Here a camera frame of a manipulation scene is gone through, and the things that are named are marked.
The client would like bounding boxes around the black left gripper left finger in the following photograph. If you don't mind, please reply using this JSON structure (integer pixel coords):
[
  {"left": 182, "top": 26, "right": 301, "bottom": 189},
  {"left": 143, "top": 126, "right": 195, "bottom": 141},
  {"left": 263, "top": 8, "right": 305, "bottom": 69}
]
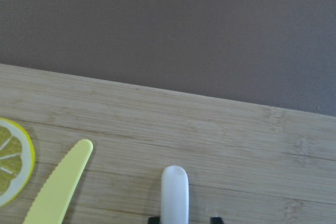
[{"left": 147, "top": 216, "right": 161, "bottom": 224}]

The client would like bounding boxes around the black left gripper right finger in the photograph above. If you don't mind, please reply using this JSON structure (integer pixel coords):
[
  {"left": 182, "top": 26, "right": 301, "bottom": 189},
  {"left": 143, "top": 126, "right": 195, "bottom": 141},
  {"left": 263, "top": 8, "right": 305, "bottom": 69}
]
[{"left": 209, "top": 217, "right": 223, "bottom": 224}]

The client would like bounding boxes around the white ceramic spoon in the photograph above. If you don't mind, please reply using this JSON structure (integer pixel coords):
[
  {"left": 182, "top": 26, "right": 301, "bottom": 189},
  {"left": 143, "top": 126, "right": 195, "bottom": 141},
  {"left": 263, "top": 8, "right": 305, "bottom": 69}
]
[{"left": 160, "top": 165, "right": 189, "bottom": 224}]

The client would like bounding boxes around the bamboo cutting board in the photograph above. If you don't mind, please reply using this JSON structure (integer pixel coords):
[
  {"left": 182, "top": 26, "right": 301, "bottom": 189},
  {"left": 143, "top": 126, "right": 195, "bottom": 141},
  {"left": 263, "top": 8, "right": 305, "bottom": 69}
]
[{"left": 1, "top": 65, "right": 335, "bottom": 223}]

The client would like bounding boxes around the yellow plastic knife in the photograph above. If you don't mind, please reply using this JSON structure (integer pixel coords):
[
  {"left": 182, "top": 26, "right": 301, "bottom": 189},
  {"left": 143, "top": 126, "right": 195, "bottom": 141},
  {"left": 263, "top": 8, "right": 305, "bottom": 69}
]
[{"left": 23, "top": 139, "right": 93, "bottom": 223}]

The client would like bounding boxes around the lemon slice near edge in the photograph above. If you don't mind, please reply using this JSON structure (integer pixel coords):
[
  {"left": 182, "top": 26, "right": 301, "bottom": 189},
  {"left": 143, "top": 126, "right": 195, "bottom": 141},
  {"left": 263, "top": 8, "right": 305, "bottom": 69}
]
[{"left": 1, "top": 118, "right": 35, "bottom": 206}]

